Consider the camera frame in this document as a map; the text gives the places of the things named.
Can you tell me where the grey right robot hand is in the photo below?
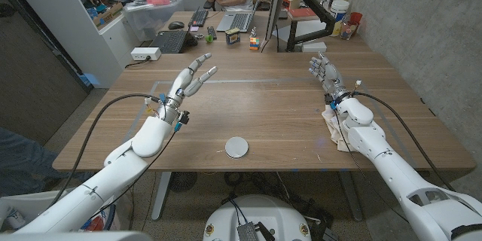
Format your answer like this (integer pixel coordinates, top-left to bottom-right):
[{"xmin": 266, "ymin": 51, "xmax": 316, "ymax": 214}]
[{"xmin": 308, "ymin": 53, "xmax": 352, "ymax": 101}]

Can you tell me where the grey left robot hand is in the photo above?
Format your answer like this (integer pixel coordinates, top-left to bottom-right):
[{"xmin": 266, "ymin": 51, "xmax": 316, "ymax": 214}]
[{"xmin": 162, "ymin": 53, "xmax": 219, "ymax": 111}]

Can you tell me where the clear jar with coloured items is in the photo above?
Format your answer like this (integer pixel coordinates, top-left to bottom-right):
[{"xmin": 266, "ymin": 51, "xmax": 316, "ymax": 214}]
[{"xmin": 340, "ymin": 22, "xmax": 358, "ymax": 41}]

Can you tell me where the cream cloth towel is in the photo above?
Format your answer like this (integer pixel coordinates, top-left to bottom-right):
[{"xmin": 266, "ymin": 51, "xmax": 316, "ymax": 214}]
[{"xmin": 320, "ymin": 106, "xmax": 357, "ymax": 154}]

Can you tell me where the white round jar lid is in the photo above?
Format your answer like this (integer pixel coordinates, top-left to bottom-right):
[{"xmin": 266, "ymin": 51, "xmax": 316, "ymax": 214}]
[{"xmin": 224, "ymin": 136, "xmax": 250, "ymax": 160}]

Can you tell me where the white flat box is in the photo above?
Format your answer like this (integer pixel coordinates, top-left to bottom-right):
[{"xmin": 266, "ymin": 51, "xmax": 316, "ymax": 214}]
[{"xmin": 300, "ymin": 41, "xmax": 328, "ymax": 53}]

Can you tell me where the large black keyboard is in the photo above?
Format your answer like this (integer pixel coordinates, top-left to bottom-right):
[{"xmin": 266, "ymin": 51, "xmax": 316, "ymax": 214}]
[{"xmin": 149, "ymin": 29, "xmax": 188, "ymax": 55}]

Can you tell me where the white power strip box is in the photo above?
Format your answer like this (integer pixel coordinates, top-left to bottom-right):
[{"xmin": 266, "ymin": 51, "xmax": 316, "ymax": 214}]
[{"xmin": 130, "ymin": 46, "xmax": 163, "ymax": 62}]

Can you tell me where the red cup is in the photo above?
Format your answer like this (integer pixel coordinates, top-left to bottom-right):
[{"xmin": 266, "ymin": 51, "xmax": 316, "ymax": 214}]
[{"xmin": 347, "ymin": 11, "xmax": 364, "ymax": 28}]

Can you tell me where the small black keyboard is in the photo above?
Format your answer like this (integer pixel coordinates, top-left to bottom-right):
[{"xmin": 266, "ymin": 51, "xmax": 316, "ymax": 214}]
[{"xmin": 188, "ymin": 8, "xmax": 209, "ymax": 29}]

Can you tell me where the small printed blue box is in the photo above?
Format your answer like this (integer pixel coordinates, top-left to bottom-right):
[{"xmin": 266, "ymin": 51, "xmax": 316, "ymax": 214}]
[{"xmin": 224, "ymin": 26, "xmax": 242, "ymax": 46}]

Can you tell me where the white plastic tub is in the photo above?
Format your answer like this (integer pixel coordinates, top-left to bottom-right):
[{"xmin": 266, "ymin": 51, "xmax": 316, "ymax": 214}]
[{"xmin": 329, "ymin": 0, "xmax": 351, "ymax": 24}]

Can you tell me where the clear plastic storage bin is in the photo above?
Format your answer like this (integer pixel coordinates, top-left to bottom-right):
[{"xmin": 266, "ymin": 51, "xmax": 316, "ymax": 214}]
[{"xmin": 123, "ymin": 0, "xmax": 186, "ymax": 43}]

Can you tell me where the red book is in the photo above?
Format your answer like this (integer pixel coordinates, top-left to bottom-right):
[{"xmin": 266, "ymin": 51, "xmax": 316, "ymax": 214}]
[{"xmin": 287, "ymin": 7, "xmax": 319, "ymax": 20}]

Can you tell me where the silver laptop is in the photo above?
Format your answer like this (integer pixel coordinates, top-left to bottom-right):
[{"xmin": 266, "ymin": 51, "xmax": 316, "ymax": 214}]
[{"xmin": 215, "ymin": 0, "xmax": 265, "ymax": 34}]

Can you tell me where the flat computer monitor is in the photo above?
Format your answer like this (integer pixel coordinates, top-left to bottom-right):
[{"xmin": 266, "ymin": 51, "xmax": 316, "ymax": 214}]
[{"xmin": 264, "ymin": 0, "xmax": 289, "ymax": 42}]

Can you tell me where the black floor fan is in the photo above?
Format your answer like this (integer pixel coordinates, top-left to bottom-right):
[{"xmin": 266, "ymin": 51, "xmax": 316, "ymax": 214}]
[{"xmin": 167, "ymin": 171, "xmax": 199, "ymax": 194}]

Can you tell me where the cardboard box with items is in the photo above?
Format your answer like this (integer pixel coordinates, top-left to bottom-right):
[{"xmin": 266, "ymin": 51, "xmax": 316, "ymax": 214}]
[{"xmin": 91, "ymin": 1, "xmax": 125, "ymax": 28}]

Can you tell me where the grey table leg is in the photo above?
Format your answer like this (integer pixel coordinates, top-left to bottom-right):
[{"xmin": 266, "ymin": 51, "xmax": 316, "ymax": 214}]
[
  {"xmin": 338, "ymin": 170, "xmax": 364, "ymax": 222},
  {"xmin": 151, "ymin": 171, "xmax": 172, "ymax": 222}
]

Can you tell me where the white shelf unit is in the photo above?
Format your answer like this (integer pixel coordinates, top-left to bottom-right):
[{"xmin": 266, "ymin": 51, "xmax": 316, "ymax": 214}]
[{"xmin": 2, "ymin": 0, "xmax": 139, "ymax": 90}]

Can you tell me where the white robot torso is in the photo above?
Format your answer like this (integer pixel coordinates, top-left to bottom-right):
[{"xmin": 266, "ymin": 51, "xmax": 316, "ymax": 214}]
[{"xmin": 203, "ymin": 194, "xmax": 313, "ymax": 241}]

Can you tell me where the person in blue jeans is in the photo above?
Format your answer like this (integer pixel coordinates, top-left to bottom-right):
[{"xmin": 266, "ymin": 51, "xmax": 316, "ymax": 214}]
[{"xmin": 0, "ymin": 127, "xmax": 96, "ymax": 197}]

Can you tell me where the black monitor cable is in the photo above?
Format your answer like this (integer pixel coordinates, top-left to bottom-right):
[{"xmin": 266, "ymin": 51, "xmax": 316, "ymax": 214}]
[{"xmin": 259, "ymin": 35, "xmax": 273, "ymax": 54}]

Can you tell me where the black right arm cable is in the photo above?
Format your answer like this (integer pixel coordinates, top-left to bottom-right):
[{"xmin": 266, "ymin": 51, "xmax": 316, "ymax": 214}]
[{"xmin": 352, "ymin": 90, "xmax": 456, "ymax": 192}]

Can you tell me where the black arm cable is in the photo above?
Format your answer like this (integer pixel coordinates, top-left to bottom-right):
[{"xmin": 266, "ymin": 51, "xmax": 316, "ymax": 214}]
[
  {"xmin": 352, "ymin": 90, "xmax": 456, "ymax": 192},
  {"xmin": 47, "ymin": 93, "xmax": 163, "ymax": 209}
]

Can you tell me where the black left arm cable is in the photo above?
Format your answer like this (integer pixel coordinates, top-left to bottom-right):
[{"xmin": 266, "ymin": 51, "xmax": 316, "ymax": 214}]
[{"xmin": 47, "ymin": 93, "xmax": 163, "ymax": 209}]

